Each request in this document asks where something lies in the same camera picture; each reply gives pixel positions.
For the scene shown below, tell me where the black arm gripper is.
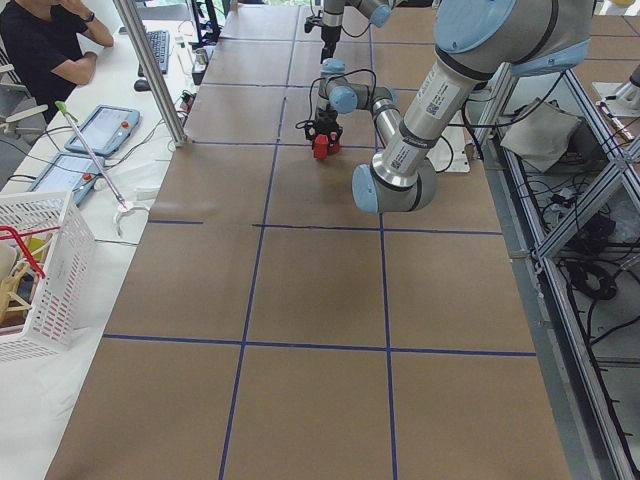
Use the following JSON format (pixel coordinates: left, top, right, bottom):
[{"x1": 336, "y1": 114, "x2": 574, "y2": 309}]
[{"x1": 304, "y1": 12, "x2": 343, "y2": 63}]

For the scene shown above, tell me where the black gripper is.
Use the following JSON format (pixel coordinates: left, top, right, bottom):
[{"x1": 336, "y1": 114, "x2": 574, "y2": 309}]
[{"x1": 303, "y1": 107, "x2": 343, "y2": 140}]

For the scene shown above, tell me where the red cube block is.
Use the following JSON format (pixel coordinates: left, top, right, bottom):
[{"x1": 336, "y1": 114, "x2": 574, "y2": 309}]
[
  {"x1": 312, "y1": 134, "x2": 329, "y2": 160},
  {"x1": 327, "y1": 132, "x2": 341, "y2": 155}
]

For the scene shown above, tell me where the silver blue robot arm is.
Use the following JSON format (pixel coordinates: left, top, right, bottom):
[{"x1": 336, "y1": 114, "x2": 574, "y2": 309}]
[
  {"x1": 304, "y1": 0, "x2": 400, "y2": 62},
  {"x1": 304, "y1": 0, "x2": 593, "y2": 213}
]

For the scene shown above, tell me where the metal cup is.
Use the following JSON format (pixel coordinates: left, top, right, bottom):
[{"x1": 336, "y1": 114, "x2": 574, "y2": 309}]
[{"x1": 193, "y1": 48, "x2": 209, "y2": 72}]

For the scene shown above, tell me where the black keyboard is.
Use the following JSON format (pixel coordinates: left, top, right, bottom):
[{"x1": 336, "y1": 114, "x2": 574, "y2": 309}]
[{"x1": 146, "y1": 30, "x2": 170, "y2": 74}]

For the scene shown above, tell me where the black computer mouse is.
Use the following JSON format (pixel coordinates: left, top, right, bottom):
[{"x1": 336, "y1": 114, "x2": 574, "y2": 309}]
[{"x1": 133, "y1": 78, "x2": 151, "y2": 92}]

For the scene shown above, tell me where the grey folded cloth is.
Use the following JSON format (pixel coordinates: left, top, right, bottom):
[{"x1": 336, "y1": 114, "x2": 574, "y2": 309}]
[{"x1": 500, "y1": 100, "x2": 582, "y2": 173}]

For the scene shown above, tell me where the long grabber stick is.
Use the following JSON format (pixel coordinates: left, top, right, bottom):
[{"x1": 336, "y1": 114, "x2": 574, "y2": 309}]
[{"x1": 55, "y1": 101, "x2": 150, "y2": 237}]

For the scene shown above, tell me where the upper blue teach pendant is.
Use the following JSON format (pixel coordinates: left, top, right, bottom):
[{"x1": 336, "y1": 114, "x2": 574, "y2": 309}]
[{"x1": 74, "y1": 104, "x2": 141, "y2": 158}]

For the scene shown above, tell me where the blue teach pendant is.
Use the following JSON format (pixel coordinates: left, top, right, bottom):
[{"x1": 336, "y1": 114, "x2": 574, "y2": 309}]
[
  {"x1": 28, "y1": 152, "x2": 100, "y2": 205},
  {"x1": 74, "y1": 104, "x2": 141, "y2": 158}
]

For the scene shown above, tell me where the lower blue teach pendant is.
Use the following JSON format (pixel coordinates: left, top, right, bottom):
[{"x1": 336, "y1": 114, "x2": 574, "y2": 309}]
[{"x1": 28, "y1": 152, "x2": 100, "y2": 205}]

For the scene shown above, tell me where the person in black shirt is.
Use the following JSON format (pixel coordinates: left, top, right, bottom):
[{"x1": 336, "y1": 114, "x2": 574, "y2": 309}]
[{"x1": 1, "y1": 0, "x2": 114, "y2": 122}]

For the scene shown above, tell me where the white plastic basket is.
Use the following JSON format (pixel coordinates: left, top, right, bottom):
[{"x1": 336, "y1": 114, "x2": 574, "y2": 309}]
[{"x1": 1, "y1": 192, "x2": 95, "y2": 362}]

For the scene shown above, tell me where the aluminium frame post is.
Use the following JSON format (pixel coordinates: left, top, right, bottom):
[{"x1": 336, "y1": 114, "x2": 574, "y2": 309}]
[{"x1": 114, "y1": 0, "x2": 187, "y2": 148}]

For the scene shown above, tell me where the aluminium side frame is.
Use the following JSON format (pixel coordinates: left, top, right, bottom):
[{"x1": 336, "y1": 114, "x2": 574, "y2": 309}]
[{"x1": 468, "y1": 67, "x2": 639, "y2": 479}]

